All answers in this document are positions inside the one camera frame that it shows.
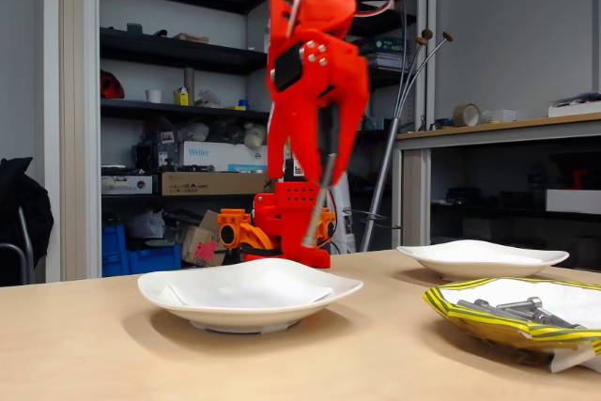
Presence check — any orange table clamp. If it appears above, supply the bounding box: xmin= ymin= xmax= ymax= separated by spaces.
xmin=216 ymin=208 xmax=283 ymax=252

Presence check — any small grey printed box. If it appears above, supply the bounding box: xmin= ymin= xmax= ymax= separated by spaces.
xmin=100 ymin=175 xmax=155 ymax=196

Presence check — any small blue plastic crate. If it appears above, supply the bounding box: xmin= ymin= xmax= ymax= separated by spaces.
xmin=101 ymin=224 xmax=128 ymax=256

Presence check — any silver coat stand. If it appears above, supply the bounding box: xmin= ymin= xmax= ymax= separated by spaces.
xmin=359 ymin=0 xmax=455 ymax=253

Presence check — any white Weller box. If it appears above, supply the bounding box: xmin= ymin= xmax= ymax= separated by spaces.
xmin=180 ymin=140 xmax=269 ymax=173

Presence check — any brown tape roll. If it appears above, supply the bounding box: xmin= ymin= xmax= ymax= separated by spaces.
xmin=452 ymin=102 xmax=482 ymax=128

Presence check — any white crumpled paper sheet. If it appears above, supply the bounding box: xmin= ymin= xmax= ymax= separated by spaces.
xmin=440 ymin=278 xmax=601 ymax=374

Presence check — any white red servo cable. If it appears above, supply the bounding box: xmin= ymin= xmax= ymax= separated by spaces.
xmin=285 ymin=0 xmax=307 ymax=39

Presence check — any stack of books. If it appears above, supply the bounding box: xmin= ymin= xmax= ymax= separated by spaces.
xmin=365 ymin=36 xmax=406 ymax=69

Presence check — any white square porcelain plate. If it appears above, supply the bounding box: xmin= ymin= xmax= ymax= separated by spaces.
xmin=137 ymin=257 xmax=364 ymax=335
xmin=396 ymin=239 xmax=571 ymax=283

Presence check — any small white box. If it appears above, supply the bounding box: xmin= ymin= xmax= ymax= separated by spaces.
xmin=483 ymin=108 xmax=517 ymax=123

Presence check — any long brown cardboard box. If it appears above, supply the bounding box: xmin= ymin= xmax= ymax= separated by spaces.
xmin=161 ymin=171 xmax=272 ymax=197

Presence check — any black jacket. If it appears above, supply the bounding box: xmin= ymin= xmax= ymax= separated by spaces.
xmin=0 ymin=156 xmax=55 ymax=287

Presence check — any white oblong box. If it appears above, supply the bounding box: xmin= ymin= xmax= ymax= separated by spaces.
xmin=545 ymin=189 xmax=601 ymax=215

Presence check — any grey wood-topped workbench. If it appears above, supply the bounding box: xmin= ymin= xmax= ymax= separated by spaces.
xmin=396 ymin=112 xmax=601 ymax=275

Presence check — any cardboard box with pink sticker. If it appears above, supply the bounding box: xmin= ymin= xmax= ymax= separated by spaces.
xmin=177 ymin=210 xmax=229 ymax=269

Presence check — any metal tube chair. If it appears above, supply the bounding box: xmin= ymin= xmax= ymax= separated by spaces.
xmin=0 ymin=206 xmax=37 ymax=285

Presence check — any red black helmet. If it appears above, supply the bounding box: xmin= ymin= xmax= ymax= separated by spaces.
xmin=100 ymin=69 xmax=126 ymax=100

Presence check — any yellow striped octagonal paper tray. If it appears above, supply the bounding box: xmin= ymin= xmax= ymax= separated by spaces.
xmin=422 ymin=277 xmax=601 ymax=358

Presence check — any wide blue plastic crate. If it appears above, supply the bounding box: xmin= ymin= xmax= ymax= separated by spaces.
xmin=101 ymin=244 xmax=183 ymax=279

